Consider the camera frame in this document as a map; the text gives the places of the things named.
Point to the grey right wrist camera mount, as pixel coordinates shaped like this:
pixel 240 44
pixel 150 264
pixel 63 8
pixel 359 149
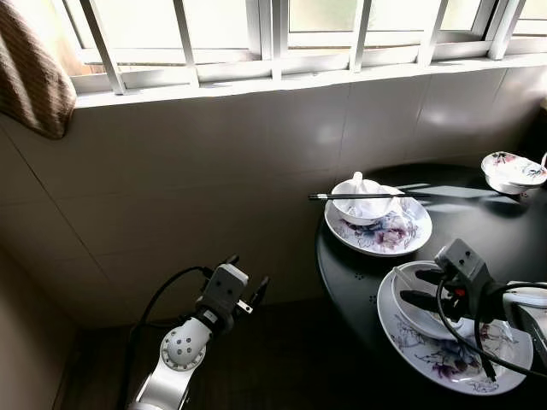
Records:
pixel 463 260

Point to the small floral bowl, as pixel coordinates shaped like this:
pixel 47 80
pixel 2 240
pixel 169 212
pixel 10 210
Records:
pixel 513 171

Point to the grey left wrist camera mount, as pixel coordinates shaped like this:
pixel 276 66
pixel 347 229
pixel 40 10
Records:
pixel 226 289

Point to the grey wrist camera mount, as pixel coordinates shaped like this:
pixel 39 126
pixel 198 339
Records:
pixel 226 289
pixel 463 260

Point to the white ceramic spoon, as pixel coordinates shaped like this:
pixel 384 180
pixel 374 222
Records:
pixel 358 179

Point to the white barred window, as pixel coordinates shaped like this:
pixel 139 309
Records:
pixel 299 43

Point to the floral white plate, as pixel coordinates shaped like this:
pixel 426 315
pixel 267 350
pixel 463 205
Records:
pixel 397 235
pixel 436 363

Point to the black round table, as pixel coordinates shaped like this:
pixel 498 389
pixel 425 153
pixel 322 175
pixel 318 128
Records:
pixel 359 282

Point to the black chopsticks pair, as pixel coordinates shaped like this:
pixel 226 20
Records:
pixel 359 196

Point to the white ceramic bowl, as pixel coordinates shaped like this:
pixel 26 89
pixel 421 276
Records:
pixel 423 325
pixel 366 212

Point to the brown woven curtain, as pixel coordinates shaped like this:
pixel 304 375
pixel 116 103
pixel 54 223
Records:
pixel 30 85

